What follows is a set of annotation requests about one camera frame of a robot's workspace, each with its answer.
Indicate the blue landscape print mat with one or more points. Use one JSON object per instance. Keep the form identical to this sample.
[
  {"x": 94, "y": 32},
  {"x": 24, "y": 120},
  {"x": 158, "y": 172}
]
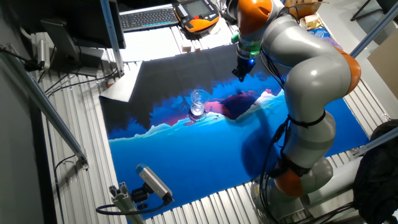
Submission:
[{"x": 192, "y": 155}]

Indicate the black computer monitor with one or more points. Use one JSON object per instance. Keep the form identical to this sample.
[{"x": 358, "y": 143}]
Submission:
[{"x": 77, "y": 18}]

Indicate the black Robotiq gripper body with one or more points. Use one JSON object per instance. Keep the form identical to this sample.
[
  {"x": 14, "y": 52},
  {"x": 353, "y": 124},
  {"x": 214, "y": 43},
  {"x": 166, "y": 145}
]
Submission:
[{"x": 245, "y": 66}]

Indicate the long aluminium frame bar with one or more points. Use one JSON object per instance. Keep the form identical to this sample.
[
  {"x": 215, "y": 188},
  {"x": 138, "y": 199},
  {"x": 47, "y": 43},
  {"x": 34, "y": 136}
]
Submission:
[{"x": 46, "y": 107}]

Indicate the green wrist adapter flange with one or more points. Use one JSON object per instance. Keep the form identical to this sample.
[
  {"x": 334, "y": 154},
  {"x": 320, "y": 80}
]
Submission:
[{"x": 253, "y": 49}]

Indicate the black round spool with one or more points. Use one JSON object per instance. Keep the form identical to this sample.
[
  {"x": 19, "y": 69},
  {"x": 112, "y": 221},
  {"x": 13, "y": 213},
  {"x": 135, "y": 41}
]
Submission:
[{"x": 230, "y": 12}]

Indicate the aluminium camera mount post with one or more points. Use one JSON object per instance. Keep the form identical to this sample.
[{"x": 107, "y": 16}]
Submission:
[{"x": 124, "y": 202}]

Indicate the slanted aluminium frame bar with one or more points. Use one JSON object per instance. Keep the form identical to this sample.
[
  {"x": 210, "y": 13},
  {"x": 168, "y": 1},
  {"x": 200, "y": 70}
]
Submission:
[{"x": 376, "y": 29}]

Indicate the silver exterior camera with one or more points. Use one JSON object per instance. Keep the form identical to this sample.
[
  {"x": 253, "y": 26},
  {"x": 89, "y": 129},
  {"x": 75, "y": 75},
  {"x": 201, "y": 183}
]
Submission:
[{"x": 154, "y": 182}]

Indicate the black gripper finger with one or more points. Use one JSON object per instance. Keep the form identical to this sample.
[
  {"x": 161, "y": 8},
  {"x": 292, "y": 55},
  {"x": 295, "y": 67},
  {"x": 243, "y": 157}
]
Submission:
[
  {"x": 242, "y": 79},
  {"x": 234, "y": 73}
]

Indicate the white rolled cylinder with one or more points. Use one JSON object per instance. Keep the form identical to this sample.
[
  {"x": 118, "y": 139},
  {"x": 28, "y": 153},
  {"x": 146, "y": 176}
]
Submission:
[{"x": 339, "y": 183}]

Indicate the black chair leg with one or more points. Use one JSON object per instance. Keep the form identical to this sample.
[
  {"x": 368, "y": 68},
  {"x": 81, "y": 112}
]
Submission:
[{"x": 362, "y": 11}]

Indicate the brown cardboard box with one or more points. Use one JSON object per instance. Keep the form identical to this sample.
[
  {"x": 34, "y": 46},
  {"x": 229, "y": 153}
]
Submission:
[{"x": 306, "y": 8}]

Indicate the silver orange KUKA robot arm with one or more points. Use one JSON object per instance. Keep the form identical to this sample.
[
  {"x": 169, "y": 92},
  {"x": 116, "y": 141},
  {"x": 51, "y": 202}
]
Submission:
[{"x": 311, "y": 77}]

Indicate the silver cylindrical device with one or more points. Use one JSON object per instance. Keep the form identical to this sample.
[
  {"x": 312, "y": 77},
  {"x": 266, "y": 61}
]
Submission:
[{"x": 43, "y": 54}]

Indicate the purple plastic bag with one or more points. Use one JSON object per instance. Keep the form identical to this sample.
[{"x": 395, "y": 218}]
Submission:
[{"x": 333, "y": 42}]

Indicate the orange grey teach pendant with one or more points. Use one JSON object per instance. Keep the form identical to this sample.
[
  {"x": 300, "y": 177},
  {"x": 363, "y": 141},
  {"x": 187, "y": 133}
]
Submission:
[{"x": 197, "y": 15}]

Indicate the upright aluminium frame post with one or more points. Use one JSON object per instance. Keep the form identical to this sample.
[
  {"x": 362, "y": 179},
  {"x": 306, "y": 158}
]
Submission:
[{"x": 111, "y": 34}]

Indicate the clear glass cup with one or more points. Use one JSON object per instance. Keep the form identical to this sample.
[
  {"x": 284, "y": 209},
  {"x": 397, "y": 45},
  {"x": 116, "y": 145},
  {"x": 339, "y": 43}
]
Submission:
[{"x": 199, "y": 102}]

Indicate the black monitor stand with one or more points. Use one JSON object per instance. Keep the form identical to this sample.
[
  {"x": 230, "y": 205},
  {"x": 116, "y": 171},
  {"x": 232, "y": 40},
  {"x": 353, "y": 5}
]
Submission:
[{"x": 62, "y": 43}]

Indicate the black fabric bag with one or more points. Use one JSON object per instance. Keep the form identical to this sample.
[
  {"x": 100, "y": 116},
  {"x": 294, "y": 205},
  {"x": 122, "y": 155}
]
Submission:
[{"x": 377, "y": 180}]

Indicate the small wooden piece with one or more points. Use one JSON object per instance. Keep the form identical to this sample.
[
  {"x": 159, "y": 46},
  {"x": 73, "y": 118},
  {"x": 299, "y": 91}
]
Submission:
[{"x": 312, "y": 21}]

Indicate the blue printed package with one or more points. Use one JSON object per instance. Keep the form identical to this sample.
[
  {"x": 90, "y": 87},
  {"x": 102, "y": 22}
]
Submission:
[{"x": 320, "y": 32}]

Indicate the small white block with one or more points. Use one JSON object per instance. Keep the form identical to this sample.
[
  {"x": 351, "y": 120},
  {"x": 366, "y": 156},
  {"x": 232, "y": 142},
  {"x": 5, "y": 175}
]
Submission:
[{"x": 186, "y": 46}]

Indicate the beige cardboard board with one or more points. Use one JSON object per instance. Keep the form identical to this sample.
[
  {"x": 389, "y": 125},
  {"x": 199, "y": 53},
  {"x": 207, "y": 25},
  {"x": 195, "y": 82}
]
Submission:
[{"x": 385, "y": 65}]

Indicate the black computer keyboard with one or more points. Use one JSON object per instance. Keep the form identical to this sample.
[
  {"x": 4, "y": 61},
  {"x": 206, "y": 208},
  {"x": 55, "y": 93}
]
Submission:
[{"x": 147, "y": 18}]

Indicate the short aluminium frame bar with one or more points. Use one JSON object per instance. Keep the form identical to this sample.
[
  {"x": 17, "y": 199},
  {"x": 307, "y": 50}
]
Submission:
[{"x": 377, "y": 141}]

